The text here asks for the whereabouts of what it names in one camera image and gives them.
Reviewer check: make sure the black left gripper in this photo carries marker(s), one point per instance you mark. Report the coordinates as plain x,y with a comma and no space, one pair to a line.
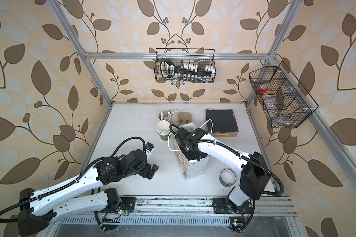
151,175

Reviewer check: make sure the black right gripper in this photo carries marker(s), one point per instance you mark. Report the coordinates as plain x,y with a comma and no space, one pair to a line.
200,156

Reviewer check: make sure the white paper gift bag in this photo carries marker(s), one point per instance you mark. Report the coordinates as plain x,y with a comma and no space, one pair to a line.
189,169

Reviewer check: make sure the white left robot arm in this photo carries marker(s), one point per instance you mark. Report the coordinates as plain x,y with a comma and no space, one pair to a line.
37,209

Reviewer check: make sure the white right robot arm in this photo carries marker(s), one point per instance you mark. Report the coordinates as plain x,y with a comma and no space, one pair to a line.
255,177

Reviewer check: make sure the stack of pulp cup carriers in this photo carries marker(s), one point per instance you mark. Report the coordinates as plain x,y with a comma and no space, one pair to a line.
184,118

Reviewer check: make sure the stack of paper cups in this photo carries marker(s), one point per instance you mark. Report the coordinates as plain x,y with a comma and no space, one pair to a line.
163,129

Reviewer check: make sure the pink cup of sachets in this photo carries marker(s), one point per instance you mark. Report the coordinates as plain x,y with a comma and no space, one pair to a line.
167,115

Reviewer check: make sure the cardboard napkin box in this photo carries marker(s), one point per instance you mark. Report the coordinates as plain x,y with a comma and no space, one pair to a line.
222,123

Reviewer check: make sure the stack of coloured napkins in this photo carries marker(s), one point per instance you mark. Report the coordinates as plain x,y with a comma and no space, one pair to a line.
222,121

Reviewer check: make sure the grey tape roll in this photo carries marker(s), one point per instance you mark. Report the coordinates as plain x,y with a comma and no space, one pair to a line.
227,177

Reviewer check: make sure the black socket set rack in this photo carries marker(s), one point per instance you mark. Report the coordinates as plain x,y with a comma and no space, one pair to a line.
184,70

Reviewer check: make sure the plastic bottle red cap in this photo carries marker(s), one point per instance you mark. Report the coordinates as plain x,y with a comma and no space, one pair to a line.
268,100

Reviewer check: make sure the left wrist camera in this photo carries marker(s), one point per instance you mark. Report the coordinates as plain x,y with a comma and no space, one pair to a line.
149,148

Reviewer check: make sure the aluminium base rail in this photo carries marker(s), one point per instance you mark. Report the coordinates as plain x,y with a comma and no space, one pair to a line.
198,211

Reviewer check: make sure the black wire basket centre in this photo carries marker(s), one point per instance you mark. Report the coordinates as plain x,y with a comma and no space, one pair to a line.
200,56

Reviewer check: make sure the black wire basket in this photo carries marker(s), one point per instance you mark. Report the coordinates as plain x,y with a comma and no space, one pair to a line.
294,101
200,56

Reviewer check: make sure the black wire basket right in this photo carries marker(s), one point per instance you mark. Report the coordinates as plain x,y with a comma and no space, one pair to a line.
294,101

